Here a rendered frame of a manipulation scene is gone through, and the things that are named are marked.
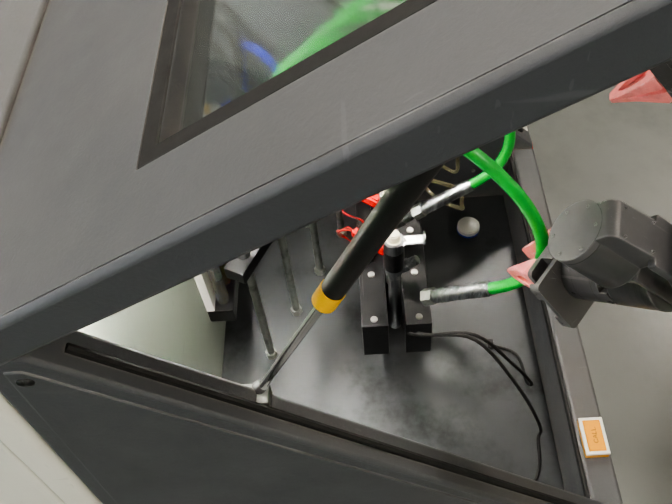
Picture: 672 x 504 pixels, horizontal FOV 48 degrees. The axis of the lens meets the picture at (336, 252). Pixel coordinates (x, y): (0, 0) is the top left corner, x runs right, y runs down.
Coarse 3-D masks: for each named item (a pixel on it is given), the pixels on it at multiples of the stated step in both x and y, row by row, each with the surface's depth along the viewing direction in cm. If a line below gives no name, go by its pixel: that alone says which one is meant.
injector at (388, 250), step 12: (384, 252) 102; (396, 252) 100; (384, 264) 104; (396, 264) 102; (408, 264) 104; (396, 276) 105; (396, 288) 108; (396, 300) 110; (396, 312) 113; (396, 324) 115
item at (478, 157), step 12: (468, 156) 72; (480, 156) 71; (480, 168) 72; (492, 168) 72; (504, 180) 72; (516, 192) 73; (516, 204) 74; (528, 204) 74; (528, 216) 75; (540, 216) 75; (540, 228) 76; (540, 240) 77; (540, 252) 78; (492, 288) 87; (504, 288) 86; (516, 288) 85
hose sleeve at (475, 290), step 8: (440, 288) 92; (448, 288) 91; (456, 288) 90; (464, 288) 89; (472, 288) 88; (480, 288) 88; (432, 296) 92; (440, 296) 91; (448, 296) 91; (456, 296) 90; (464, 296) 89; (472, 296) 89; (480, 296) 88; (488, 296) 88
